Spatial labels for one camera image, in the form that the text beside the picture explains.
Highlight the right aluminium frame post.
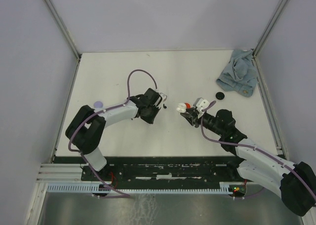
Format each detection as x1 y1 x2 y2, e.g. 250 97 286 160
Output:
253 0 290 57

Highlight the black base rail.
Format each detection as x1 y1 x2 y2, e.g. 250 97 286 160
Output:
81 155 257 190

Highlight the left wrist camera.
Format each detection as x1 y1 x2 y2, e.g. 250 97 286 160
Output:
159 92 167 103

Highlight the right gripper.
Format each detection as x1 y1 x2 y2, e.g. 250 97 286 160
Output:
180 107 224 137

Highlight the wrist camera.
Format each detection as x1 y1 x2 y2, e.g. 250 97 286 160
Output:
159 92 167 103
193 97 210 112

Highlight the left aluminium frame post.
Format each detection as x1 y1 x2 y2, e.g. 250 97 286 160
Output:
43 0 81 60

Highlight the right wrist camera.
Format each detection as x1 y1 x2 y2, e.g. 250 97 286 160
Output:
193 97 210 112

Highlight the aluminium frame post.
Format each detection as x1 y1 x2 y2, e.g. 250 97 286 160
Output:
43 0 81 60
253 0 290 57

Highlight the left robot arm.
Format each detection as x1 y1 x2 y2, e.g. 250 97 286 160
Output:
65 88 167 180

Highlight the black earbud charging case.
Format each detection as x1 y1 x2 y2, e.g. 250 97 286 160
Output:
215 92 225 100

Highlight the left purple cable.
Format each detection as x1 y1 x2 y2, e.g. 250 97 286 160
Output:
68 69 158 198

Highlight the white cable duct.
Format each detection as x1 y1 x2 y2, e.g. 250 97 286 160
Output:
46 182 233 195

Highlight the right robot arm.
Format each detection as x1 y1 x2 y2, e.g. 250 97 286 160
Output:
177 103 316 217

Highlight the blue denim cloth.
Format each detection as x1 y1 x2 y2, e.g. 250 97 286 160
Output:
216 49 258 98

